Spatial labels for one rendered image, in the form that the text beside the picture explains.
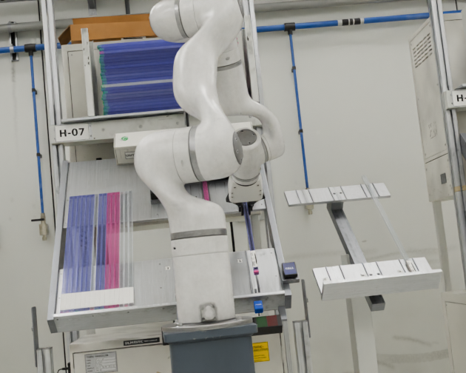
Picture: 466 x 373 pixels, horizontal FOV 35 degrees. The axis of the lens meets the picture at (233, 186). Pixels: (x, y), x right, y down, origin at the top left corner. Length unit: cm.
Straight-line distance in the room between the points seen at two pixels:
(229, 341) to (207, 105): 49
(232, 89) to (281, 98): 229
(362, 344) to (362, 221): 196
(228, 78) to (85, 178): 84
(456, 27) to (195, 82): 168
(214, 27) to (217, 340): 70
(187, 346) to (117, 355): 101
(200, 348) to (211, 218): 26
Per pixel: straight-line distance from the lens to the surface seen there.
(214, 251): 153
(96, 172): 264
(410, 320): 430
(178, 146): 154
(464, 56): 310
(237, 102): 198
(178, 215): 154
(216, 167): 153
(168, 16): 180
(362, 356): 234
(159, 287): 222
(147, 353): 249
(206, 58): 169
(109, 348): 250
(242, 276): 223
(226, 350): 151
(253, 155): 202
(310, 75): 431
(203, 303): 152
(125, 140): 262
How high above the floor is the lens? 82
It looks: 6 degrees up
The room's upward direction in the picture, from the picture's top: 6 degrees counter-clockwise
